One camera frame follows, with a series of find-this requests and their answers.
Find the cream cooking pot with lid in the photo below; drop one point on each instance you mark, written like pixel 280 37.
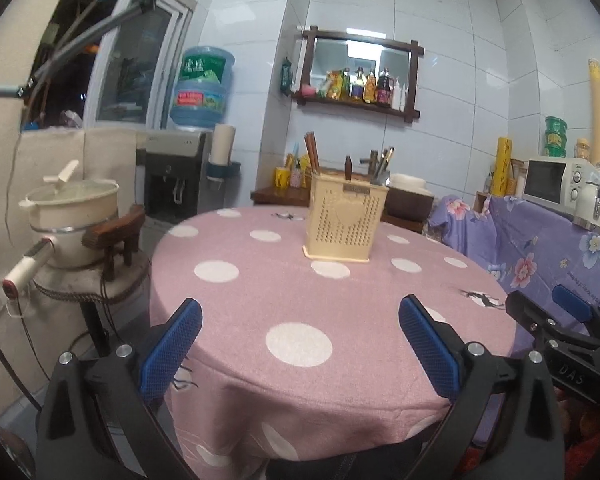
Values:
pixel 75 215

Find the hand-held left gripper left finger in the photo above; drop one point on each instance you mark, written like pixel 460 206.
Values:
pixel 172 345

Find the blue water bottle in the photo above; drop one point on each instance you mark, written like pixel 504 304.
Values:
pixel 200 90

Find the red label sauce bottle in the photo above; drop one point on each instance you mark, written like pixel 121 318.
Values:
pixel 384 90

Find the dark sauce bottle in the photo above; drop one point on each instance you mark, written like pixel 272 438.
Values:
pixel 358 85

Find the white brown kitchen appliance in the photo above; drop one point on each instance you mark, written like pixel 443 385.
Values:
pixel 410 205

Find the wooden framed mirror shelf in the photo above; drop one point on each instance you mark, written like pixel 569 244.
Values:
pixel 360 52

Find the bronze faucet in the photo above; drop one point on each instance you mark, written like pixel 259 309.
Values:
pixel 372 157

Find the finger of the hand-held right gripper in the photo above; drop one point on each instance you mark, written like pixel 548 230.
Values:
pixel 572 302
pixel 540 317

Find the blue wall holder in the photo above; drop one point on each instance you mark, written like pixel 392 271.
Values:
pixel 220 172

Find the long yellow stick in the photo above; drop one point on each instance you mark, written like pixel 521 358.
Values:
pixel 599 105

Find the dark wooden counter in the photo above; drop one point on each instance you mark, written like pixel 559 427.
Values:
pixel 275 197

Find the small wooden box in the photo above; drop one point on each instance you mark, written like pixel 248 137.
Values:
pixel 480 202

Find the white slim bottle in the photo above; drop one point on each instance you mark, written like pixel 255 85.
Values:
pixel 404 99
pixel 396 95

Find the stack of green tubs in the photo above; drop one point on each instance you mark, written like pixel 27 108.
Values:
pixel 556 135

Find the white framed window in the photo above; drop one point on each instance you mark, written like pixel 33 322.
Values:
pixel 125 80

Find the white paper roll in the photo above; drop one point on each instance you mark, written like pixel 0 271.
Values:
pixel 222 142

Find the white microwave oven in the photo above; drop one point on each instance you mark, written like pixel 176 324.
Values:
pixel 545 180

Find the clear jar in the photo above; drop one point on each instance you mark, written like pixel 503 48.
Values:
pixel 516 175

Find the green packet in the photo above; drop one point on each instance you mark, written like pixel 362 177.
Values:
pixel 286 76

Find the yellow soap bottle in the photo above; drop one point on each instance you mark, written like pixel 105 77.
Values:
pixel 302 164

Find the cream plastic utensil holder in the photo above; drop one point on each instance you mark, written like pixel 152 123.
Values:
pixel 345 230

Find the grey water dispenser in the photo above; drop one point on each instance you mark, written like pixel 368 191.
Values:
pixel 172 180

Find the small pink bottle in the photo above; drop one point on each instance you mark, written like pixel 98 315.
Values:
pixel 296 179

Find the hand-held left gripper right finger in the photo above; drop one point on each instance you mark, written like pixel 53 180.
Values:
pixel 427 345

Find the purple floral cloth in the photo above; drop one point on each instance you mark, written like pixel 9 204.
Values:
pixel 530 240

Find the yellow oil bottle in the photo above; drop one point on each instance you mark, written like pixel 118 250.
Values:
pixel 347 86

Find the yellow cup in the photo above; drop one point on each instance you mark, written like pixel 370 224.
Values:
pixel 282 179

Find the yellow lidded jar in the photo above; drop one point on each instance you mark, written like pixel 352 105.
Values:
pixel 583 150

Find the small dark wooden stool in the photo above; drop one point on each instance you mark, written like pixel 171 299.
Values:
pixel 115 230

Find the yellow wrap roll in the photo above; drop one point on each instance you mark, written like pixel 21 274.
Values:
pixel 502 165

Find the amber sauce bottle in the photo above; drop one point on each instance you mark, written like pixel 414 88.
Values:
pixel 370 89

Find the yellow seasoning packet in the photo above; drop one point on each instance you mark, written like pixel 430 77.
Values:
pixel 333 86

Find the pink polka dot tablecloth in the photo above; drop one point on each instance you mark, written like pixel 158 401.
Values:
pixel 280 290

